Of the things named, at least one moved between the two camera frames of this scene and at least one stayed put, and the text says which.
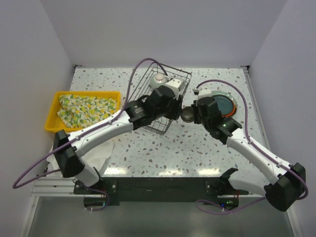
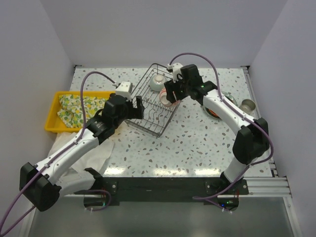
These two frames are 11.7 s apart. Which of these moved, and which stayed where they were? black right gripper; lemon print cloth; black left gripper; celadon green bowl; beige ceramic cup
Moved: black right gripper; black left gripper; beige ceramic cup
Stayed: celadon green bowl; lemon print cloth
